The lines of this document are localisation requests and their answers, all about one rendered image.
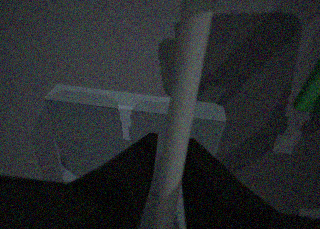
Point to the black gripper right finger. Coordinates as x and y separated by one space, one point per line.
213 198

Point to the grey pin with red head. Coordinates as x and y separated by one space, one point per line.
191 46

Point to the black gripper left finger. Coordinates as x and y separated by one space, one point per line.
113 196

